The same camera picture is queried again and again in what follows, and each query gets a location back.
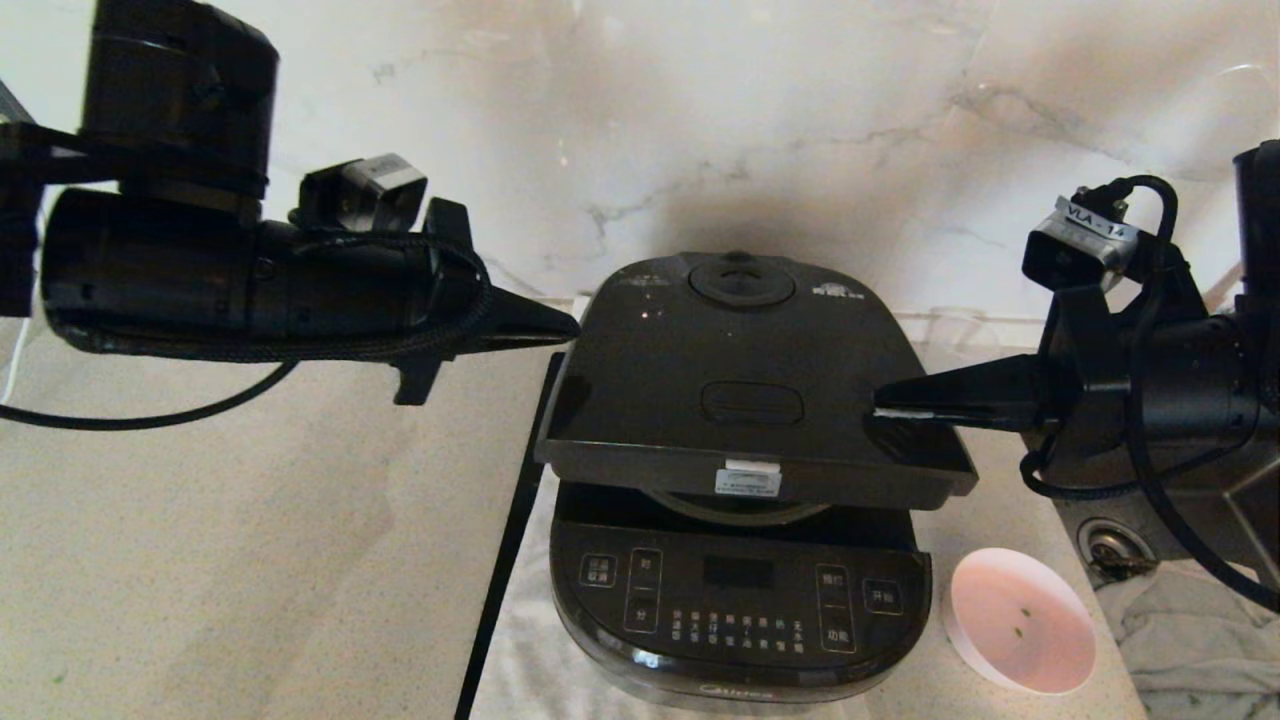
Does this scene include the white round bowl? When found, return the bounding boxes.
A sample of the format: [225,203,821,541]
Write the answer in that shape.
[942,547,1098,696]

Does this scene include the clear plastic cup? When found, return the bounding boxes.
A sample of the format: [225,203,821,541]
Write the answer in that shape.
[925,305,1001,361]

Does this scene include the metal sink drain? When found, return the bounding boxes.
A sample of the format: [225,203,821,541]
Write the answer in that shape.
[1078,518,1161,587]

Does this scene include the black flat strip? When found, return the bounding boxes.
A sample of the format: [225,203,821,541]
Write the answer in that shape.
[455,352,567,720]

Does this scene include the stainless steel sink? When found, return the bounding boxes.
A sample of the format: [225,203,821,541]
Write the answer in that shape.
[1050,450,1280,601]

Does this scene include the grey crumpled cloth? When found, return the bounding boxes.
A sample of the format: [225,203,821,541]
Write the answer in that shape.
[1095,572,1280,720]

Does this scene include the white towel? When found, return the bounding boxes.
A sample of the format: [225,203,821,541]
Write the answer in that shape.
[470,296,871,720]

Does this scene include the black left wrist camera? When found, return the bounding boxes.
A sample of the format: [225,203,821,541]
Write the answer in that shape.
[290,153,429,233]

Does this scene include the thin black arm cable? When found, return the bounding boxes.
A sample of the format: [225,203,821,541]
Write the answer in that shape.
[0,362,301,431]
[1020,175,1280,613]

